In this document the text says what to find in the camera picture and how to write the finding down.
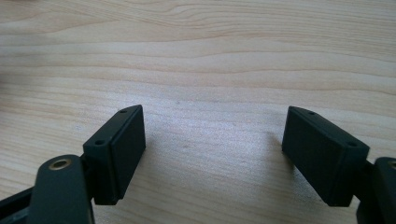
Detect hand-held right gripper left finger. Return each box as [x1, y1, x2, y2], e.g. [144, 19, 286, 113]
[82, 105, 147, 206]

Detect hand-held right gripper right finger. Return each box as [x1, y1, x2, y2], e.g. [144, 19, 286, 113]
[281, 105, 371, 207]

